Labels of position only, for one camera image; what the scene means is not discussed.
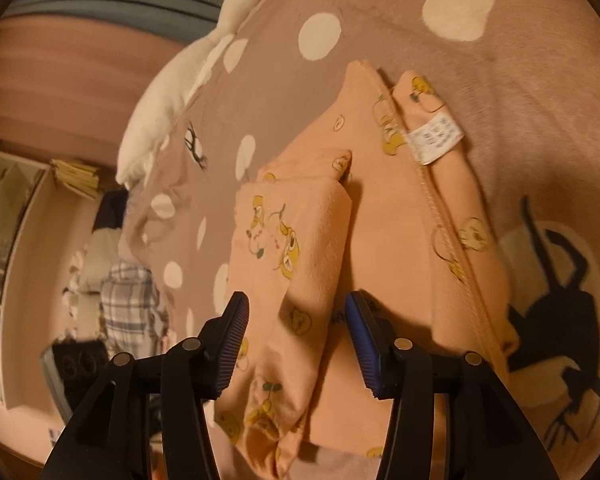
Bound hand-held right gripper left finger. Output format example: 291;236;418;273
42;291;251;480

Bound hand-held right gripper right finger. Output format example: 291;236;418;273
344;290;563;480

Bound pink cartoon print shirt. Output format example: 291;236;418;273
212;60;523;480

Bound plaid cloth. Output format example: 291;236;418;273
100;260;171;356

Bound black bag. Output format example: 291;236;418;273
40;337;117;411

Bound grey pillow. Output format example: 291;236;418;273
77;227;126;293

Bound small plush toys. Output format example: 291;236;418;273
61;250;87;317

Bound black cloth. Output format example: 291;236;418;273
94;190;131;231

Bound yellow fringed cloth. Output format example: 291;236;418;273
50;158;102;202

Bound white shelf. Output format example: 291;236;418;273
0;150;51;406

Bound white goose plush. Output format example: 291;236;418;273
115;0;286;188

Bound mauve polka dot blanket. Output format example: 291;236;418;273
115;0;600;480

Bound teal curtain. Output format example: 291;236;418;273
15;0;251;46

